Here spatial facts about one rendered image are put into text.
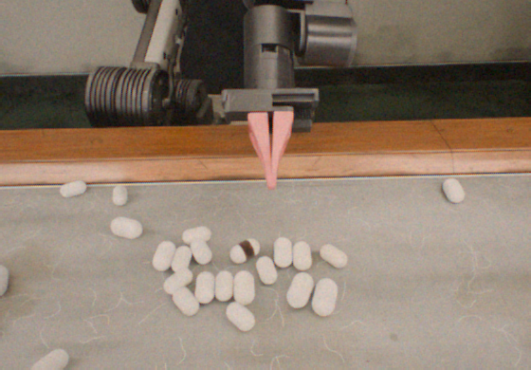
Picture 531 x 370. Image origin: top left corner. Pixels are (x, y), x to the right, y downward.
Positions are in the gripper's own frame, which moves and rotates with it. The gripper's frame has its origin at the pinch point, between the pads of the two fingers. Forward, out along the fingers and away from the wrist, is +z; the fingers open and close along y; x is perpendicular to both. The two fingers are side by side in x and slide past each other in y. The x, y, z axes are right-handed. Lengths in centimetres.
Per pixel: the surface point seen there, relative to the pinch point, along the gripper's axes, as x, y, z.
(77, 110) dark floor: 173, -103, -83
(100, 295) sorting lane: 1.4, -17.6, 11.3
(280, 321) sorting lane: -0.8, 0.5, 13.9
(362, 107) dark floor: 171, 56, -81
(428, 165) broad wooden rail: 12.8, 22.1, -4.9
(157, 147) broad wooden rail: 14.2, -15.9, -8.6
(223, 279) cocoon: 0.0, -5.0, 9.9
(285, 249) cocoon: 2.1, 1.4, 7.0
